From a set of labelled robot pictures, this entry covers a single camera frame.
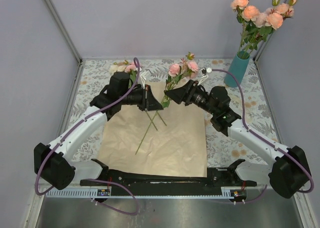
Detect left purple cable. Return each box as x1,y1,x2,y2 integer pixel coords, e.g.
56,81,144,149
33,57,140,216

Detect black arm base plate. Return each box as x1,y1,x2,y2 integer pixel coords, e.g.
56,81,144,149
97,167,257,187

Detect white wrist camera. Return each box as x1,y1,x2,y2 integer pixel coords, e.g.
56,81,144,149
198,67,213,85
138,70,149,89

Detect left aluminium frame post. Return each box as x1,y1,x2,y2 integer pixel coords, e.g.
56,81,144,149
43,0,83,64

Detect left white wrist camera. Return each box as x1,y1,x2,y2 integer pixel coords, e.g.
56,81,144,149
138,70,149,89

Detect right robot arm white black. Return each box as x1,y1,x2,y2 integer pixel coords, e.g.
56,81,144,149
164,80,314,199

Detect floral patterned table mat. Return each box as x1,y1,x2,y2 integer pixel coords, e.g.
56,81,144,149
69,58,278,167

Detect orange beige wrapping paper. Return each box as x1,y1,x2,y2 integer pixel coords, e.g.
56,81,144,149
98,80,209,178

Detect teal cylindrical vase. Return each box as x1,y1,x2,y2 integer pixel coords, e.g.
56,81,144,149
224,51,250,88

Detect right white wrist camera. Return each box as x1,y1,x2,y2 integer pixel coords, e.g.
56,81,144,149
198,67,213,85

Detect white slotted cable duct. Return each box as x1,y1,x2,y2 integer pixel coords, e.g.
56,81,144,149
46,184,247,200

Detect purple cable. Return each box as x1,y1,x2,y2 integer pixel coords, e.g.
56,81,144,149
211,68,315,205
33,57,140,216

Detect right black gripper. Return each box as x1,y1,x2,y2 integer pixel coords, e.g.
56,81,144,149
164,79,218,116

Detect pink flower bunch green stems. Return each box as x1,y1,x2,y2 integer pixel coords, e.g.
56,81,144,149
109,59,168,132

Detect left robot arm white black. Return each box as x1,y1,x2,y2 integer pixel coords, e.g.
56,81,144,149
34,72,163,190

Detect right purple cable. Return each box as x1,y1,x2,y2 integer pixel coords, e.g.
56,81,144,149
211,68,315,205

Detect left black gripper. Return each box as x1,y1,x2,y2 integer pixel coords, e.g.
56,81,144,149
120,84,164,112

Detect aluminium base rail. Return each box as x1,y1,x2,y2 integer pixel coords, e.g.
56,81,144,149
35,166,309,190

